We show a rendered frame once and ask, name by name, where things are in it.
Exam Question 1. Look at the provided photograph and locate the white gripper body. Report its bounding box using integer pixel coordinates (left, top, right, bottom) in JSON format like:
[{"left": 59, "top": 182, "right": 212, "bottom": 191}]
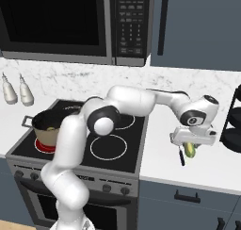
[{"left": 169, "top": 124, "right": 218, "bottom": 147}]

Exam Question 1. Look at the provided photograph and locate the yellow green corn cob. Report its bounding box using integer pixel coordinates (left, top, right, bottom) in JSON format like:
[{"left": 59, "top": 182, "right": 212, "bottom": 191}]
[{"left": 183, "top": 141, "right": 198, "bottom": 159}]

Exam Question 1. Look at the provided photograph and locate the dark pot with beige side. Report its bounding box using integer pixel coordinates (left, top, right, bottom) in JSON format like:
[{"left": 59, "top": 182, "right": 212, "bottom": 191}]
[{"left": 21, "top": 108, "right": 80, "bottom": 147}]

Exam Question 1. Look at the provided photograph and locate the blue grey drawer front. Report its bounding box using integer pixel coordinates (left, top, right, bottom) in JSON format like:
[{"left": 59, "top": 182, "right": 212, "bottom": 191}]
[{"left": 137, "top": 179, "right": 241, "bottom": 215}]

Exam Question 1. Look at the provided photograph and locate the black glass hob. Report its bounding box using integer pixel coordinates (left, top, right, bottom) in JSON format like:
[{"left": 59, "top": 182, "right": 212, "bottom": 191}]
[{"left": 5, "top": 98, "right": 149, "bottom": 175}]

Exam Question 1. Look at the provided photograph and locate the blue grey base cupboard door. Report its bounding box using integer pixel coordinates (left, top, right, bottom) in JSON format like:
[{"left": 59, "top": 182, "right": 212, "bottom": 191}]
[{"left": 137, "top": 195, "right": 234, "bottom": 230}]

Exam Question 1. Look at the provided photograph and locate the white shaker bottle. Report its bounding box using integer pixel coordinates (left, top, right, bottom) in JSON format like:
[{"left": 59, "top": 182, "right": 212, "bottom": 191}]
[
  {"left": 18, "top": 74, "right": 35, "bottom": 107},
  {"left": 1, "top": 72, "right": 19, "bottom": 106}
]

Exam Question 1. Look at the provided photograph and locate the black steel microwave oven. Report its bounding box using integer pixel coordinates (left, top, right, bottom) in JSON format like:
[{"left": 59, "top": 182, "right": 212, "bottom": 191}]
[{"left": 0, "top": 0, "right": 155, "bottom": 68}]

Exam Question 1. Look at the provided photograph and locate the blue grey base cupboard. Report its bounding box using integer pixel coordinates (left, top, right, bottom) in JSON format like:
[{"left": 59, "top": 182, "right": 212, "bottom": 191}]
[{"left": 0, "top": 156, "right": 36, "bottom": 227}]

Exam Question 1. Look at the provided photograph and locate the black wire stand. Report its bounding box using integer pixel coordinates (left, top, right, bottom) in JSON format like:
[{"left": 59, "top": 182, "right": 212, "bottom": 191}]
[{"left": 218, "top": 84, "right": 241, "bottom": 154}]

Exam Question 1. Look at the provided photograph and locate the black drawer handle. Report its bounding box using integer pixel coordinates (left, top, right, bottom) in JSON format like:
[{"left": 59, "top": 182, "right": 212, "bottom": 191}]
[{"left": 173, "top": 189, "right": 201, "bottom": 205}]

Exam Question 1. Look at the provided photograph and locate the black oven door handle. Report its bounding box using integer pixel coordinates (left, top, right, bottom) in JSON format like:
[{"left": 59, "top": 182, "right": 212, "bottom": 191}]
[{"left": 18, "top": 177, "right": 133, "bottom": 207}]

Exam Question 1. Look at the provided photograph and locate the long black cupboard handle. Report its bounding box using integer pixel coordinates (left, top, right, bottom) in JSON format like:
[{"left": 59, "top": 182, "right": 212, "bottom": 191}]
[{"left": 156, "top": 0, "right": 169, "bottom": 57}]

